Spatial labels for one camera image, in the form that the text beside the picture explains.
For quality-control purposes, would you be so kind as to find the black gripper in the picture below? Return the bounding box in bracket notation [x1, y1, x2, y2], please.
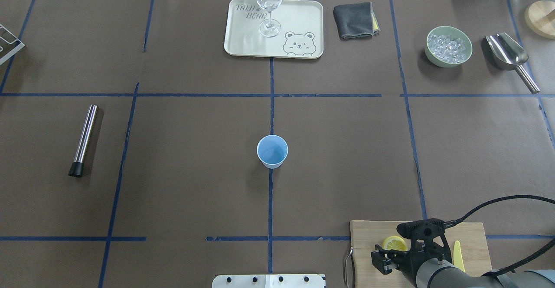
[371, 240, 426, 275]

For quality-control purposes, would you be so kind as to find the yellow lemon half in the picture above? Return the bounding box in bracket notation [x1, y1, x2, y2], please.
[381, 236, 409, 251]

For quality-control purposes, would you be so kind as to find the steel muddler black tip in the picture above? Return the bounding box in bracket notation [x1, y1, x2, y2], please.
[68, 104, 98, 177]

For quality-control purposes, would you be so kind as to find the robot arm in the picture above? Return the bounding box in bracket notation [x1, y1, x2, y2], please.
[371, 241, 554, 288]

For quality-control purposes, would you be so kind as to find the light blue cup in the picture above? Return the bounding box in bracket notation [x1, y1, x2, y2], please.
[256, 134, 289, 169]

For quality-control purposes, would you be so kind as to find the yellow plastic knife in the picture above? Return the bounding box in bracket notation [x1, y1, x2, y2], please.
[452, 240, 466, 272]

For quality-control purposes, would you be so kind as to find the bamboo cutting board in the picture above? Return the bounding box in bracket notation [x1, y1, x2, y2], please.
[343, 220, 492, 288]

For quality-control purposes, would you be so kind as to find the green bowl of ice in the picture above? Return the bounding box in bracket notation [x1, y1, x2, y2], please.
[424, 26, 473, 68]

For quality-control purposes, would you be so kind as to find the cream bear tray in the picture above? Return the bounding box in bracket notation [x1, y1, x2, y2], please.
[224, 0, 324, 59]

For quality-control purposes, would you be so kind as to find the grey folded cloth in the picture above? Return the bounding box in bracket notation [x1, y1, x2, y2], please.
[333, 2, 381, 39]

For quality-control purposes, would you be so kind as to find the steel ice scoop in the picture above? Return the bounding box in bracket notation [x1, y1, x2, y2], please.
[484, 33, 540, 94]

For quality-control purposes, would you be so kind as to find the round wooden stand base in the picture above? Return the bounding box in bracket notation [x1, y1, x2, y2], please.
[525, 0, 555, 40]

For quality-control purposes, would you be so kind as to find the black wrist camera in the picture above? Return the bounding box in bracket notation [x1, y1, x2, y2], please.
[396, 219, 452, 261]

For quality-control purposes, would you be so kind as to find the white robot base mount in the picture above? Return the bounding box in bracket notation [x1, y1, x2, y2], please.
[212, 273, 326, 288]

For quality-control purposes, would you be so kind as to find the white wire cup rack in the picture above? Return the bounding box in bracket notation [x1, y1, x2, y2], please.
[0, 24, 25, 65]

